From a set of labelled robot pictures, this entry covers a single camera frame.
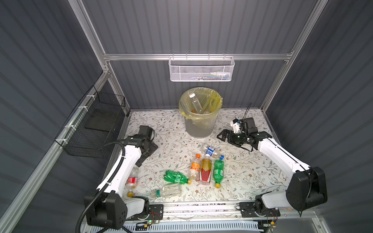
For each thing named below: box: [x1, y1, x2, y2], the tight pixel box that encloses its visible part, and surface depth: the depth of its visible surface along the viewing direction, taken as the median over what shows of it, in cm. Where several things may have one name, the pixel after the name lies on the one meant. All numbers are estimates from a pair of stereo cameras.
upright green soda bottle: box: [212, 159, 225, 189], surface depth 84 cm
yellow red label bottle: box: [199, 153, 213, 186], surface depth 84 cm
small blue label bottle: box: [205, 145, 218, 159], surface depth 93 cm
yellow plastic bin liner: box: [178, 87, 223, 122], surface depth 96 cm
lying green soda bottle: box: [163, 169, 192, 185], surface depth 84 cm
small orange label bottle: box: [188, 153, 202, 181], surface depth 85 cm
